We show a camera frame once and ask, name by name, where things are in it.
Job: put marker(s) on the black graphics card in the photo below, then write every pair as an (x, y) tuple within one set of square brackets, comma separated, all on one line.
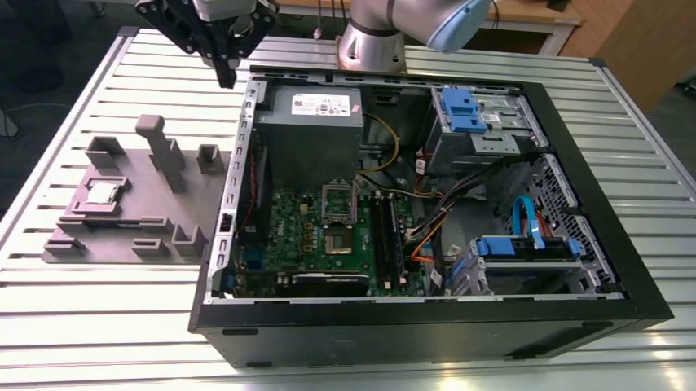
[(326, 283)]

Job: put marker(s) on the green motherboard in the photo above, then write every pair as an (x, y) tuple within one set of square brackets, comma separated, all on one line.
[(294, 244)]

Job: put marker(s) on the white framed desk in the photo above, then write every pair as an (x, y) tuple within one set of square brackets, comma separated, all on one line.
[(258, 22)]

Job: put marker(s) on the small blue drive clip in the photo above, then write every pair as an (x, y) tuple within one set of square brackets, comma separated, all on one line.
[(469, 123)]

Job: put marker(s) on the grey plastic parts rack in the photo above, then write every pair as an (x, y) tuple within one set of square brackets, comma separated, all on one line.
[(142, 195)]

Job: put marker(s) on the large blue drive clip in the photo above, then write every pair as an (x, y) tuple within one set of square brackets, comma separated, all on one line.
[(460, 99)]

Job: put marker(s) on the CPU socket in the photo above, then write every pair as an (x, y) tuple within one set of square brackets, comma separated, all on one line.
[(338, 242)]

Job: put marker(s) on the RAM stick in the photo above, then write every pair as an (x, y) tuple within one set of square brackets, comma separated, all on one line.
[(117, 223)]

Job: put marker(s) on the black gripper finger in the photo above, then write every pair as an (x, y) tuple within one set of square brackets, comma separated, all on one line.
[(258, 28), (174, 28)]

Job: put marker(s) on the blue expansion slot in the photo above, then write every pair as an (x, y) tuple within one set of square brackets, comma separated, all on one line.
[(254, 257)]

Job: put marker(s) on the wooden desk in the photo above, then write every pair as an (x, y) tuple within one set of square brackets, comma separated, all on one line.
[(544, 17)]

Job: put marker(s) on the silver drive cage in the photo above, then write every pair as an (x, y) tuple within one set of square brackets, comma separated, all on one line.
[(489, 148)]

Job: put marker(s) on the black PC case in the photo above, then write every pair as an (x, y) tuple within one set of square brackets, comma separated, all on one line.
[(381, 326)]

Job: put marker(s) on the silver disk bay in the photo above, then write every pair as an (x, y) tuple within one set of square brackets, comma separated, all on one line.
[(544, 269)]

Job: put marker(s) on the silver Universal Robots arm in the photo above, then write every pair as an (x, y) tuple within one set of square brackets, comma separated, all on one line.
[(376, 53)]

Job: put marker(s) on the CPU with silver top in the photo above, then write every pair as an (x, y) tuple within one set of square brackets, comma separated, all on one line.
[(103, 193)]

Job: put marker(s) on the wooden cabinet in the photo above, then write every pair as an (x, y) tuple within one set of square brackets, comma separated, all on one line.
[(642, 40)]

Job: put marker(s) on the hard disk in blue carrier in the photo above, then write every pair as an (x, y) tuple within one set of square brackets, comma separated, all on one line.
[(503, 246)]

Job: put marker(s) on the grey power supply unit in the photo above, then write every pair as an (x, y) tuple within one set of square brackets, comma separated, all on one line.
[(310, 142)]

